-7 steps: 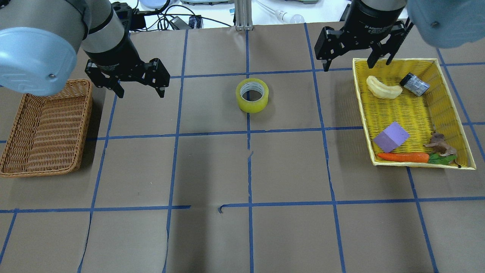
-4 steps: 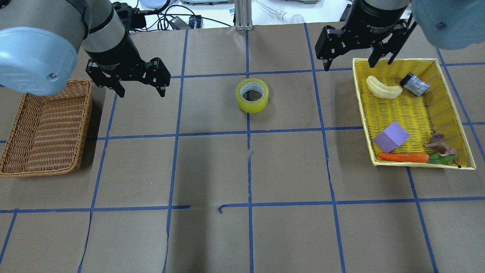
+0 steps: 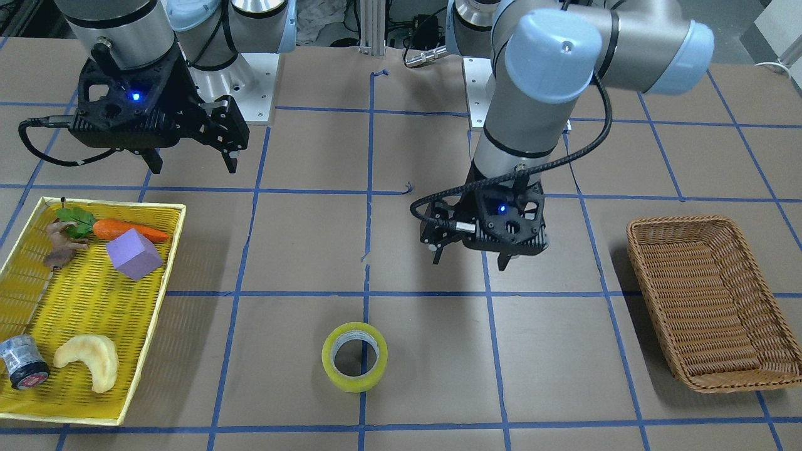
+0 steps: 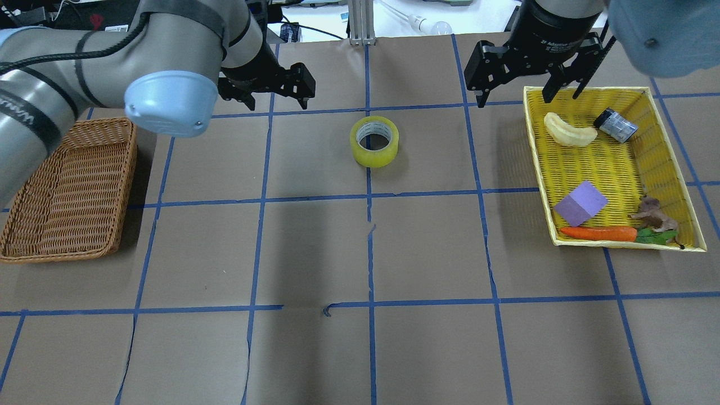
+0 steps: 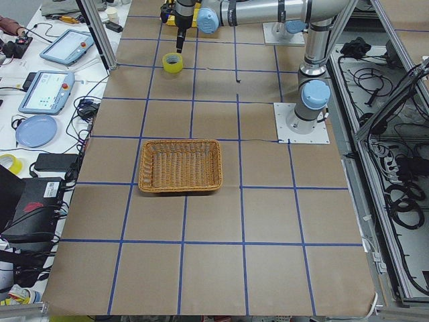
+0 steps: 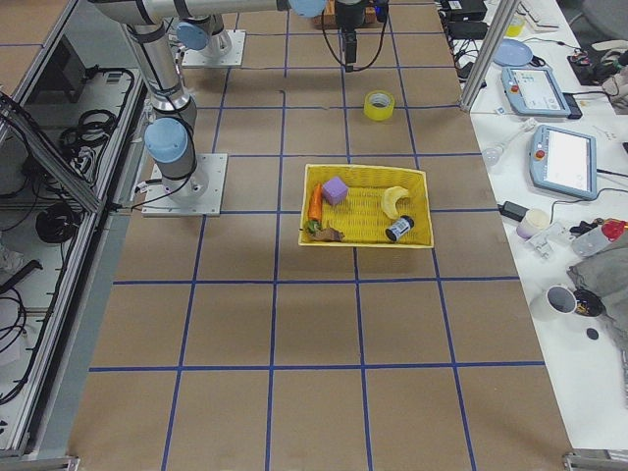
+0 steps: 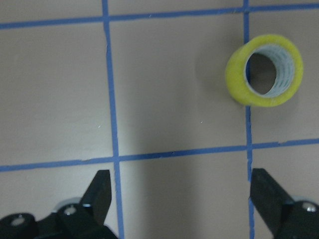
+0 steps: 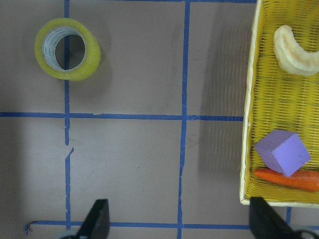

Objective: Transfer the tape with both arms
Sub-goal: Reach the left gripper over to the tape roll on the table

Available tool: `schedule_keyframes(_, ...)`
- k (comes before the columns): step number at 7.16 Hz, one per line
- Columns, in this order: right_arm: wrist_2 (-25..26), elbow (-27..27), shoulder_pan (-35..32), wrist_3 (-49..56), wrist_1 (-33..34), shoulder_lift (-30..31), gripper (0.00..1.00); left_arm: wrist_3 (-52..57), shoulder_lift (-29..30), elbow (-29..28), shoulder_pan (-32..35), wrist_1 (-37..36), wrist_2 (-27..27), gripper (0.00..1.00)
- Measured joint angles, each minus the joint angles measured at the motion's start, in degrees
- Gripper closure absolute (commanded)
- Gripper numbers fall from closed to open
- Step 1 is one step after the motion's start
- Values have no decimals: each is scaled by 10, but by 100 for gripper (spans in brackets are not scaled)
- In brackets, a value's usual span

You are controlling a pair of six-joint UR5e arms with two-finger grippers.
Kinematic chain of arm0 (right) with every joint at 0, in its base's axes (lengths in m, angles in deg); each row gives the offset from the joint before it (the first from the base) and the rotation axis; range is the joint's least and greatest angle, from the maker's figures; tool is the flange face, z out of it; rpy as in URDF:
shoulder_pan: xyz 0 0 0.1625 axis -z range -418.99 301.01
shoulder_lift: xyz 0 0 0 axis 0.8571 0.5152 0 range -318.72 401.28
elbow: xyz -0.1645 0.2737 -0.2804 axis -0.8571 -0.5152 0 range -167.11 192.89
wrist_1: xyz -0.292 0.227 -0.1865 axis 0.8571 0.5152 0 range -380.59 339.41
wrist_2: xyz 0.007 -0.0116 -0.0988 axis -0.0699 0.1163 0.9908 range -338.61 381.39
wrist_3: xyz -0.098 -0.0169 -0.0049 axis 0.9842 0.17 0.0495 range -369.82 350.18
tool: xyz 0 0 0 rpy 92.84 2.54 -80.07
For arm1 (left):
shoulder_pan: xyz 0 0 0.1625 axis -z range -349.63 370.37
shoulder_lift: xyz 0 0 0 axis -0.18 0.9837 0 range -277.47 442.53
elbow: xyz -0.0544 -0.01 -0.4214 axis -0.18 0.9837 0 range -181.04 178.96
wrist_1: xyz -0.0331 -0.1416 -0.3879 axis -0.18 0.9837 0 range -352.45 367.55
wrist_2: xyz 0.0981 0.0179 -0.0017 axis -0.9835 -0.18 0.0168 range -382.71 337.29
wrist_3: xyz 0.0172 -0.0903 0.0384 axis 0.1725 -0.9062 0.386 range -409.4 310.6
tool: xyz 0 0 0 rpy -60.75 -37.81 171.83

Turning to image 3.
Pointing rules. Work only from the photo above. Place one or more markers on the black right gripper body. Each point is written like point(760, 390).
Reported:
point(190, 94)

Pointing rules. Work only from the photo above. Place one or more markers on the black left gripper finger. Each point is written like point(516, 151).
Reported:
point(503, 260)

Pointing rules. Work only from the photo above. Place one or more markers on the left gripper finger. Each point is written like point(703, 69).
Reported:
point(437, 253)

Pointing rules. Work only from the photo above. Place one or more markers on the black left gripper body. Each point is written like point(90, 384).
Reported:
point(432, 232)

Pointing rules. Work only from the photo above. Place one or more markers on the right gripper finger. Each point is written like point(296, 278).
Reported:
point(229, 151)
point(152, 158)

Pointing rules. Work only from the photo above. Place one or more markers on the yellow clear tape roll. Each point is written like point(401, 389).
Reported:
point(355, 357)

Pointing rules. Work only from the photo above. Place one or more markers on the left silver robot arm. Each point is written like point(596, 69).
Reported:
point(543, 56)

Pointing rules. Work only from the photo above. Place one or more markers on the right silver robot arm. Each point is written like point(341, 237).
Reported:
point(212, 35)

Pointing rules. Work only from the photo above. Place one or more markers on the orange toy carrot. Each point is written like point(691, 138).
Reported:
point(110, 229)

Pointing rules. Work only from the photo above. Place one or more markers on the green toy leaf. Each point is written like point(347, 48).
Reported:
point(80, 222)

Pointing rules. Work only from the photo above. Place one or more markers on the purple foam block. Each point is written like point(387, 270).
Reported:
point(134, 255)

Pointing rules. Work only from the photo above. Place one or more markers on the brown toy figure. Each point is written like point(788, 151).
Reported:
point(63, 248)

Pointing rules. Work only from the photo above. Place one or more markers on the yellow plastic tray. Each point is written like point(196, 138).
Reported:
point(88, 296)

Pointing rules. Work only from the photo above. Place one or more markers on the yellow toy banana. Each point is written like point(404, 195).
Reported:
point(97, 353)

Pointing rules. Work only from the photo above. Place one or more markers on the brown wicker basket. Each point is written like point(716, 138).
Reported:
point(717, 322)

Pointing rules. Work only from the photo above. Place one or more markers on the small black label can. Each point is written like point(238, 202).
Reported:
point(25, 365)

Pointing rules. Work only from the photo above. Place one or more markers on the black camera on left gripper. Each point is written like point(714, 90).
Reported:
point(435, 235)

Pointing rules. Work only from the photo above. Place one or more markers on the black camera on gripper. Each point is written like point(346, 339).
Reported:
point(219, 124)
point(435, 235)

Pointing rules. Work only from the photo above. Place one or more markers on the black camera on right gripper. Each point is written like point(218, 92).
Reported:
point(219, 124)

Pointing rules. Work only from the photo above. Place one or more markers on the aluminium frame post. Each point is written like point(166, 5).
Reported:
point(372, 25)

